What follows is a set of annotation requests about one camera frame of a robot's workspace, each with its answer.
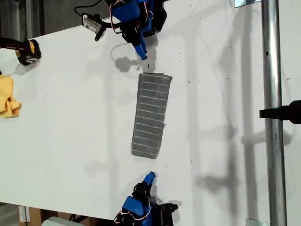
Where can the white box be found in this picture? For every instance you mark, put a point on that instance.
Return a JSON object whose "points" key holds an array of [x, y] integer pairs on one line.
{"points": [[58, 221]]}

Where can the yellow cloth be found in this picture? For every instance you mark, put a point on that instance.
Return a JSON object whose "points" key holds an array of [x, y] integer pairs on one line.
{"points": [[7, 99]]}

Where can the black camera stalk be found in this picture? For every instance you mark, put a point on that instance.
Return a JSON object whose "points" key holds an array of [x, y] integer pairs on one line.
{"points": [[101, 31]]}

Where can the grey striped towel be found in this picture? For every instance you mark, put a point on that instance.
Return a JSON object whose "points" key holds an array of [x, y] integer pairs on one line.
{"points": [[151, 115]]}

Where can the white table bracket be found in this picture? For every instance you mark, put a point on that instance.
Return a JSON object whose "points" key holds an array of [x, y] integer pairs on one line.
{"points": [[24, 214]]}

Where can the black clamp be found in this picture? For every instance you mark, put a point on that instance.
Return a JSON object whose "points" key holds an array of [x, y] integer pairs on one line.
{"points": [[282, 113]]}

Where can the black yellow power tool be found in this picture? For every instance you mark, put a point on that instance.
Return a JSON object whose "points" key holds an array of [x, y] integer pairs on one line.
{"points": [[26, 53]]}

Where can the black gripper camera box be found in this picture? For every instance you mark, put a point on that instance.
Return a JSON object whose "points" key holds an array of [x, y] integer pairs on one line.
{"points": [[168, 212], [91, 23]]}

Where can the steel post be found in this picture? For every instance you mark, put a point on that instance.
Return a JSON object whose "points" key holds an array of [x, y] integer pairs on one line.
{"points": [[272, 70]]}

